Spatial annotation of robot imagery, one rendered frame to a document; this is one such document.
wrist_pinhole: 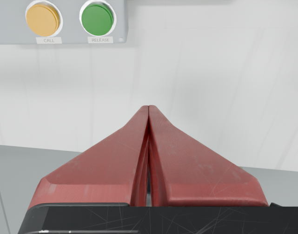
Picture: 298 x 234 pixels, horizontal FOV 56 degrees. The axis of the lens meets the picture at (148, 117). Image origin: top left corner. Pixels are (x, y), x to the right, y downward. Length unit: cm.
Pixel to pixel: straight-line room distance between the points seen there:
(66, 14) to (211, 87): 30
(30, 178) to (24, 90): 153
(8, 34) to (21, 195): 186
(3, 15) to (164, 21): 24
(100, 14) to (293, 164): 55
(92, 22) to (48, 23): 6
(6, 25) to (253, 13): 37
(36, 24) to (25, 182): 178
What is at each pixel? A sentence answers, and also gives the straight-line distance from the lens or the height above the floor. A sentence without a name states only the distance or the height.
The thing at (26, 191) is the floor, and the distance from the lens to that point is 219.
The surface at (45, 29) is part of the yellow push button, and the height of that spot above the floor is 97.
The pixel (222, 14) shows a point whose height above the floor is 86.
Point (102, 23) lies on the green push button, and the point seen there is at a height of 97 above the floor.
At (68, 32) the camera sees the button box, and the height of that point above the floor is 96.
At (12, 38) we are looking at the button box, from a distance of 44.
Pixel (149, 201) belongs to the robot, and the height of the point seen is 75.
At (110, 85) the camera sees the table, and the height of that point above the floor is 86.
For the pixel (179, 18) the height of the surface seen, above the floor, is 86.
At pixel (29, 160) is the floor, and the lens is 196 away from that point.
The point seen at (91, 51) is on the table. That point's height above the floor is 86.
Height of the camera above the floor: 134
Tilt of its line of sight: 56 degrees down
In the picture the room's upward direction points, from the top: 180 degrees clockwise
